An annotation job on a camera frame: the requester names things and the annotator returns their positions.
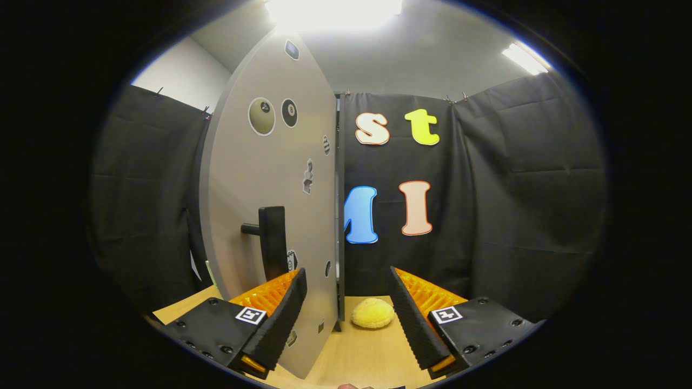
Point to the black backdrop cloth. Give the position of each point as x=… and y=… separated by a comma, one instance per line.
x=513, y=189

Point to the yellow plush toy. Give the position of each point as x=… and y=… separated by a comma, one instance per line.
x=373, y=313

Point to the ceiling light panel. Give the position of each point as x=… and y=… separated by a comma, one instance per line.
x=335, y=13

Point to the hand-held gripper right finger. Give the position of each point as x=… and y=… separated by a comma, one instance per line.
x=413, y=324

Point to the dark grey shoe cabinet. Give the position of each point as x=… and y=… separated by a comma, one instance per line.
x=341, y=281

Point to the ceiling tube light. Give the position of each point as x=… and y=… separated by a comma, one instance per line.
x=524, y=58

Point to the grey shoe cabinet door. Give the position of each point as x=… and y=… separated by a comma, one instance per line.
x=243, y=178

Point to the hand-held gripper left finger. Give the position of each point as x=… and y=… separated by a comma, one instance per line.
x=284, y=324

